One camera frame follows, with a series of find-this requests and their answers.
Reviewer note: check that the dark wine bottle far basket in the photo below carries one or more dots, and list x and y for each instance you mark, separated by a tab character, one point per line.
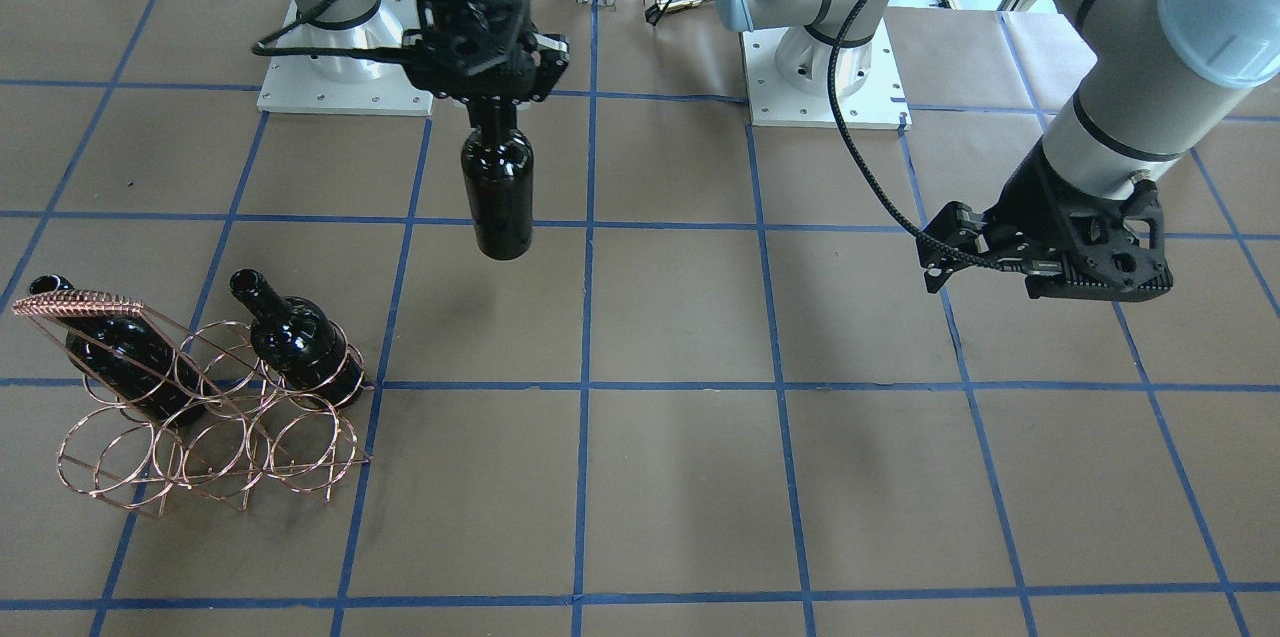
141	368

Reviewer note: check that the dark wine bottle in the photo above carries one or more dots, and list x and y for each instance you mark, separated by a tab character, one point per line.
296	339
497	163

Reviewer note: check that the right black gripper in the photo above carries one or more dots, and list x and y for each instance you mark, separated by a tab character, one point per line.
552	54

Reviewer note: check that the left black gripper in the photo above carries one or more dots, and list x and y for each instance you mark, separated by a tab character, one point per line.
1020	200

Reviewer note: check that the copper wire wine basket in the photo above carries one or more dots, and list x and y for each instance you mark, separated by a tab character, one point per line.
241	429

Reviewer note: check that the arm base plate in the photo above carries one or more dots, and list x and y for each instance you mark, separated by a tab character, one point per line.
790	83
326	85

